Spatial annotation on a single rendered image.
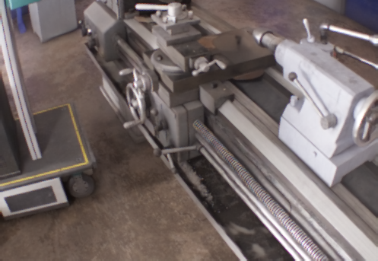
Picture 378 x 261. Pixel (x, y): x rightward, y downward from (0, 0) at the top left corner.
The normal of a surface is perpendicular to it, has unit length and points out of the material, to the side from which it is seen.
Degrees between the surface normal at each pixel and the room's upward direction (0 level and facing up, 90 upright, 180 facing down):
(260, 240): 0
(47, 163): 0
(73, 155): 0
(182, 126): 90
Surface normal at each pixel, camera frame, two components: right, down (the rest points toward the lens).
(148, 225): -0.04, -0.81
